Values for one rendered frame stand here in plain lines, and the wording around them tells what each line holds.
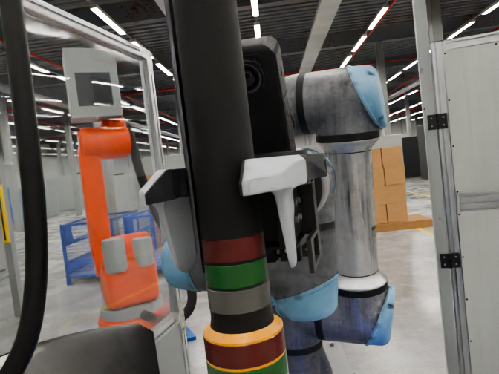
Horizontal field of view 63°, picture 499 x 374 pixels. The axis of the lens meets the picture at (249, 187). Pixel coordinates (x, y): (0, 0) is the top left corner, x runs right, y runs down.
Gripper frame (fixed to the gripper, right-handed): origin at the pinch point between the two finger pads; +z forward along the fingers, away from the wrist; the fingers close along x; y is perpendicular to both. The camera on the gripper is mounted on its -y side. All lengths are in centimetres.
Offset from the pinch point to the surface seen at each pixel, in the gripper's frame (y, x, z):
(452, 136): -3, -46, -182
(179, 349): 69, 70, -127
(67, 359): 13.4, 16.9, -8.9
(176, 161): -37, 453, -950
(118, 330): 12.8, 14.9, -13.1
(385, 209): 110, -38, -812
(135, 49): -49, 71, -123
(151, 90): -34, 70, -130
